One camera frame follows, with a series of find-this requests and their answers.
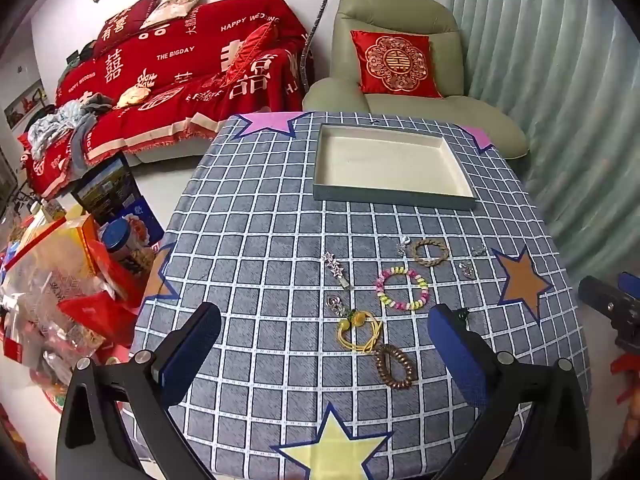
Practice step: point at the red satin cushion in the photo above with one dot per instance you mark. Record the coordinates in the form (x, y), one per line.
(250, 52)

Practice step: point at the pale green curtain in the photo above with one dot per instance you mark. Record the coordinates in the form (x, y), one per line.
(540, 85)

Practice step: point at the red embroidered cushion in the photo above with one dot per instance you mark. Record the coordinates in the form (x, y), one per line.
(395, 62)

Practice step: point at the floor lamp pole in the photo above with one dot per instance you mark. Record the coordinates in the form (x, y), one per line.
(320, 15)

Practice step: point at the red package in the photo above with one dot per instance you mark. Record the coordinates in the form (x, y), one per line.
(95, 317)

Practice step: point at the blue lid jar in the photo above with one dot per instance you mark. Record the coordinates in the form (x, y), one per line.
(122, 245)

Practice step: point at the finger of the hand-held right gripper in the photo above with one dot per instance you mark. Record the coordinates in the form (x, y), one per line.
(612, 310)
(631, 286)

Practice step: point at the shallow white tray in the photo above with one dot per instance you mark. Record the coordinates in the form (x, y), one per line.
(385, 160)

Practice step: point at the red printed sofa cover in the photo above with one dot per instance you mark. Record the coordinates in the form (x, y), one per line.
(175, 70)

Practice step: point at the clear plastic bags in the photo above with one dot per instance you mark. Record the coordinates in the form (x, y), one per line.
(45, 300)

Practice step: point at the silver star hair clip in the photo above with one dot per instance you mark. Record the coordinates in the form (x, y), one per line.
(334, 266)

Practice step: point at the pale green armchair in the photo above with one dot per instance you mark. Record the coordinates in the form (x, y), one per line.
(400, 7)

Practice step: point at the light grey sofa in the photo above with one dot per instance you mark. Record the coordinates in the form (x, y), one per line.
(165, 152)

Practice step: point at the silver heart pendant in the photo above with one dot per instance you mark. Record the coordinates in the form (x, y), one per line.
(334, 304)

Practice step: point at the red crumpled bag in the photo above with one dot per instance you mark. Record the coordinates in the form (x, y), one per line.
(627, 372)

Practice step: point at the orange box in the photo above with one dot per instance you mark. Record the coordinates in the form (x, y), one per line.
(75, 245)

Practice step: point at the small silver brooch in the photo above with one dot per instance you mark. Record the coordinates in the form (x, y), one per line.
(404, 247)

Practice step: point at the beige crumpled cloth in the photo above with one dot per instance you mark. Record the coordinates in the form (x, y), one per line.
(134, 96)

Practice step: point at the wall picture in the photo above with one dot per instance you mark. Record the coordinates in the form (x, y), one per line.
(22, 105)

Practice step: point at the silver rhinestone pendant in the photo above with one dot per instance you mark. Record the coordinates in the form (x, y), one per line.
(467, 268)

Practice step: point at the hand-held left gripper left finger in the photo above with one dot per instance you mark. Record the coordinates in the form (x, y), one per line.
(192, 355)

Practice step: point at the black printed box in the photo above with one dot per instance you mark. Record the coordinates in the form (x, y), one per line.
(105, 185)

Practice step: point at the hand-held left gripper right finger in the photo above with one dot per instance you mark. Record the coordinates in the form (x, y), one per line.
(460, 360)

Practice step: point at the pile of grey clothes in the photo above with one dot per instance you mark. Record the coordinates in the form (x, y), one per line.
(60, 125)

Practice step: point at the blue printed bag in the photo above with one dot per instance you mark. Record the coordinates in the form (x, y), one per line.
(147, 220)

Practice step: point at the photo print pillow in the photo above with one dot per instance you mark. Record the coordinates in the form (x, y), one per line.
(172, 7)

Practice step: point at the dark red printed cushion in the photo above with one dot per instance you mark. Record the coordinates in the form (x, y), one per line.
(125, 22)

